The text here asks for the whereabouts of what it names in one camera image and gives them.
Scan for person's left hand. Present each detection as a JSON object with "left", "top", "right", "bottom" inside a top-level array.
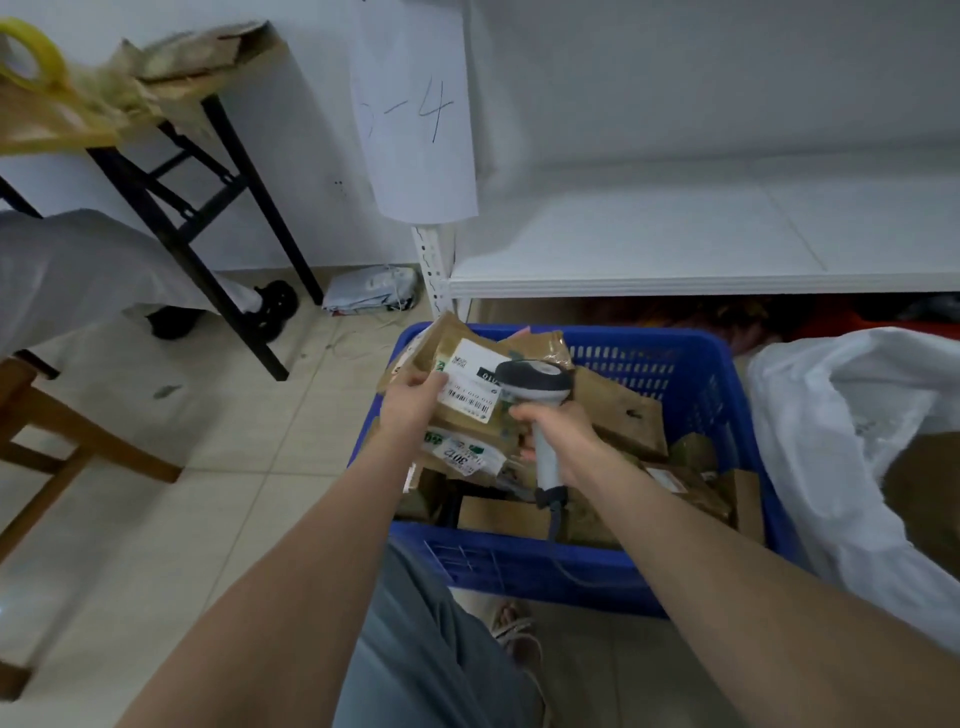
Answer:
[{"left": 378, "top": 367, "right": 451, "bottom": 451}]

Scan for person's right hand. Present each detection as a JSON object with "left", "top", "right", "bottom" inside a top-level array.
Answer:
[{"left": 509, "top": 401, "right": 601, "bottom": 489}]

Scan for pile of parcels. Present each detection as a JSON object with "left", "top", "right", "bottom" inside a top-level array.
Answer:
[{"left": 374, "top": 311, "right": 766, "bottom": 553}]

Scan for brown box green printed tape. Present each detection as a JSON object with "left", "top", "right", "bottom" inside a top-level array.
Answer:
[{"left": 374, "top": 311, "right": 530, "bottom": 489}]

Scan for grey handheld barcode scanner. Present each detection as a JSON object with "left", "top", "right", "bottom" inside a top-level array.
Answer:
[{"left": 494, "top": 358, "right": 575, "bottom": 511}]

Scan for blue plastic crate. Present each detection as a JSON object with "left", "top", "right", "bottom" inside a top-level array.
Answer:
[{"left": 348, "top": 322, "right": 804, "bottom": 620}]

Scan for white woven sack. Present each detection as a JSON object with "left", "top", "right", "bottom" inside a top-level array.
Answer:
[{"left": 747, "top": 327, "right": 960, "bottom": 654}]

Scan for brown box shiny tape wrap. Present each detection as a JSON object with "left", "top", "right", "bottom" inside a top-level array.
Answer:
[{"left": 881, "top": 431, "right": 960, "bottom": 583}]

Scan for person's left forearm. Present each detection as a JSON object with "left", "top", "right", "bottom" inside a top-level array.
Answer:
[{"left": 116, "top": 434, "right": 421, "bottom": 728}]

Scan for person's right forearm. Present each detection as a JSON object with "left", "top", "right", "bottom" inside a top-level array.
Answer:
[{"left": 573, "top": 449, "right": 960, "bottom": 728}]

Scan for grey plastic mailer bag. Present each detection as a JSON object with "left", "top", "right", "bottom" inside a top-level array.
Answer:
[{"left": 322, "top": 263, "right": 420, "bottom": 315}]

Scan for person's sandal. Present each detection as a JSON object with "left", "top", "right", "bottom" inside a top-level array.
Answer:
[{"left": 491, "top": 599, "right": 553, "bottom": 728}]

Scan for person's left leg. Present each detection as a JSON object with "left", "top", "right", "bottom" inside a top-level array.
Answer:
[{"left": 333, "top": 539, "right": 545, "bottom": 728}]

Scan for dark red sack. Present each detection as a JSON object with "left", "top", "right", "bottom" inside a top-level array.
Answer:
[{"left": 599, "top": 296, "right": 789, "bottom": 354}]

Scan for white metal shelf rack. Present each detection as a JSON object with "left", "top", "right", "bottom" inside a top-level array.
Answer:
[{"left": 408, "top": 146, "right": 960, "bottom": 324}]

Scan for white paper sign sheet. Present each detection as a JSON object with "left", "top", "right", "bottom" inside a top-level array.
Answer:
[{"left": 348, "top": 0, "right": 480, "bottom": 226}]

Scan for wooden folding table black legs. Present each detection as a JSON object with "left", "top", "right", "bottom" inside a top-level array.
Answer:
[{"left": 0, "top": 22, "right": 325, "bottom": 382}]

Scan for red plastic crate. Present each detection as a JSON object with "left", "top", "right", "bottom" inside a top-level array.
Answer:
[{"left": 794, "top": 296, "right": 960, "bottom": 343}]

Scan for wooden chair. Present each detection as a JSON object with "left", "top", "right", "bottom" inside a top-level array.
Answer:
[{"left": 0, "top": 358, "right": 185, "bottom": 703}]

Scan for stack of flattened cardboard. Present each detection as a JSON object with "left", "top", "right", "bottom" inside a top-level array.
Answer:
[{"left": 134, "top": 20, "right": 283, "bottom": 84}]

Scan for crumpled yellowish paper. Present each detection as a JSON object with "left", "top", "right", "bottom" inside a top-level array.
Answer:
[{"left": 67, "top": 41, "right": 163, "bottom": 129}]

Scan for yellow tape roll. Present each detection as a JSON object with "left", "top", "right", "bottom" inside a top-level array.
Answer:
[{"left": 0, "top": 18, "right": 73, "bottom": 95}]

